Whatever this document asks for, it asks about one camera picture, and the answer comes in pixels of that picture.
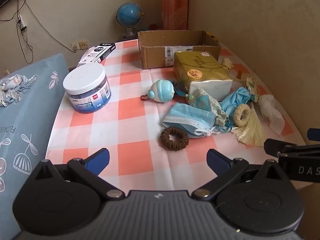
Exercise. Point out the embroidered blue pouch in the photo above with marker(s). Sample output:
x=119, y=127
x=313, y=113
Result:
x=202, y=100

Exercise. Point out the blue printed pillow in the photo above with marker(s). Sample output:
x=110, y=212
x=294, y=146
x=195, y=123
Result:
x=30, y=120

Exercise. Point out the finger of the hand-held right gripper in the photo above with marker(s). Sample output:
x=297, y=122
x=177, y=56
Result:
x=280, y=147
x=314, y=134

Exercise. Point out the gold tissue pack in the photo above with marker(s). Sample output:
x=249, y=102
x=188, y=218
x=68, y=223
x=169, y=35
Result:
x=197, y=67

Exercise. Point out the white plastic bag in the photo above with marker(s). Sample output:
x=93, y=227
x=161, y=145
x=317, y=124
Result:
x=268, y=105

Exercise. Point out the blue globe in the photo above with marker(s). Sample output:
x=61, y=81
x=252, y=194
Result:
x=130, y=15

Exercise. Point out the plastic jar with white lid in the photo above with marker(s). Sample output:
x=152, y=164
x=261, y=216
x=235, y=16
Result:
x=85, y=80

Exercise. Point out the cream hair scrunchie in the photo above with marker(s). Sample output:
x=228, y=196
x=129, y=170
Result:
x=237, y=116

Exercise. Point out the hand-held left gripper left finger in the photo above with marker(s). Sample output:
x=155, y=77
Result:
x=96, y=161

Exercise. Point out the white wall socket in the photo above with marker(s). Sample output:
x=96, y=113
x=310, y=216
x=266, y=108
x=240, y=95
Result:
x=83, y=44
x=75, y=45

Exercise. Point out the beige cloth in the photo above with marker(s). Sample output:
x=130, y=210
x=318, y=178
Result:
x=227, y=63

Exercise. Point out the cardboard box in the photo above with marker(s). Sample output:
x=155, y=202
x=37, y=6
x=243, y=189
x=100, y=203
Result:
x=152, y=55

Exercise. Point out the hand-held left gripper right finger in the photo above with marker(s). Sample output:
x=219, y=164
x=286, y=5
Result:
x=218, y=161

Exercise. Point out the pile of patterned face masks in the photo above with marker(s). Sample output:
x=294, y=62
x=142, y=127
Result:
x=15, y=85

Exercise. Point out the orange patterned curtain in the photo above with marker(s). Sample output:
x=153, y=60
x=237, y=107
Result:
x=175, y=5

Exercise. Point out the brown hair scrunchie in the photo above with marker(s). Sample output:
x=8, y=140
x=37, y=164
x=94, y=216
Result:
x=165, y=140

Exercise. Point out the orange white checked tablecloth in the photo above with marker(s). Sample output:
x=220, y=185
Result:
x=130, y=120

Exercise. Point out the cream sachet with tassel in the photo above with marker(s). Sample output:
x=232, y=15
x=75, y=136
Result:
x=250, y=135

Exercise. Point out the blue face mask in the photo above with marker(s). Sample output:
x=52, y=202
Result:
x=185, y=127
x=185, y=112
x=237, y=96

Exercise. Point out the white power strip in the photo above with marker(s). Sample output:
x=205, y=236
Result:
x=22, y=22

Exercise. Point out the black white carton box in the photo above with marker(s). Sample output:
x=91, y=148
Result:
x=102, y=51

